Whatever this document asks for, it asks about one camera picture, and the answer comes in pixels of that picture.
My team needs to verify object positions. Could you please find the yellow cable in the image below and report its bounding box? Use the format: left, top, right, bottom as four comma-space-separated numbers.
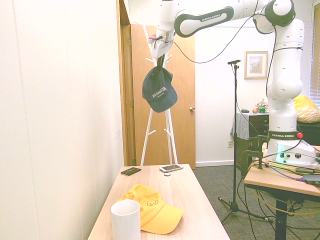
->
246, 159, 320, 219

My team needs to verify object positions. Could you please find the small black box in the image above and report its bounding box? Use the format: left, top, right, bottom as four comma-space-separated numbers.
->
301, 174, 320, 185

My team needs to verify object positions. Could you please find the yellow bag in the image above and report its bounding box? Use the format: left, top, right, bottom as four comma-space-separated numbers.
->
292, 94, 320, 124

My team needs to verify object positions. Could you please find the dark wooden cabinet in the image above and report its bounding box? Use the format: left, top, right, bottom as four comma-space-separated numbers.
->
235, 111, 320, 174

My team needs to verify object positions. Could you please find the black tripod stand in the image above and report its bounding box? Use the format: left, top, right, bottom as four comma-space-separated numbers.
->
217, 64, 274, 225

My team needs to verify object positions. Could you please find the grey cloth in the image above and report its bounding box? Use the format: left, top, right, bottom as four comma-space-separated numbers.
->
229, 111, 251, 140

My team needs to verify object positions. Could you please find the purple cable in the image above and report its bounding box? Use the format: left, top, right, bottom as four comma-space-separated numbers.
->
261, 161, 309, 181

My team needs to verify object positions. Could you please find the window blind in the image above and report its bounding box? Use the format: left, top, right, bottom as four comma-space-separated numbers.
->
308, 19, 320, 97

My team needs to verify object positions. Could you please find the black table clamp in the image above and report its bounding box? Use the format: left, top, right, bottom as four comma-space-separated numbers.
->
240, 134, 269, 180

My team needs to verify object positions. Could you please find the wooden door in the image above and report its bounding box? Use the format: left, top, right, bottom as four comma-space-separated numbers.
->
129, 23, 197, 167

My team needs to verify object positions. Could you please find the yellow baseball cap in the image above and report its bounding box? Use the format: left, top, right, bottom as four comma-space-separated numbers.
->
115, 183, 185, 235

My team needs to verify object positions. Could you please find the white coat rack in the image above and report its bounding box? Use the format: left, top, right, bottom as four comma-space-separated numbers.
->
132, 9, 179, 167

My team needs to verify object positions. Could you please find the wooden door frame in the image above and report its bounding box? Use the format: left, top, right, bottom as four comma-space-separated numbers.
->
116, 0, 137, 167

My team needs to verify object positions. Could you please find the navy blue baseball cap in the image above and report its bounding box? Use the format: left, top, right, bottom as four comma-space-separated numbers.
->
141, 65, 179, 114

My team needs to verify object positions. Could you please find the white mug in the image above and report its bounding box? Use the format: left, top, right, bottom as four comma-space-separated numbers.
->
110, 199, 142, 240

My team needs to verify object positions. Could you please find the framed wall picture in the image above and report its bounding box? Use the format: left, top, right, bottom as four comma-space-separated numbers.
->
243, 50, 269, 81

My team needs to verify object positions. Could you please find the white smartphone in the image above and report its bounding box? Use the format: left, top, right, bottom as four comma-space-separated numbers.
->
159, 163, 184, 174

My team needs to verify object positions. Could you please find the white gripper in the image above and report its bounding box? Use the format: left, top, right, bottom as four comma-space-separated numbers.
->
150, 39, 174, 70

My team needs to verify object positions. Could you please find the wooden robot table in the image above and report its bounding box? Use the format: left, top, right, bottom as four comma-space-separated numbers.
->
243, 144, 320, 240

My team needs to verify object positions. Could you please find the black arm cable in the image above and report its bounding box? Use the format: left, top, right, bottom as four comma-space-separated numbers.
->
172, 11, 278, 64

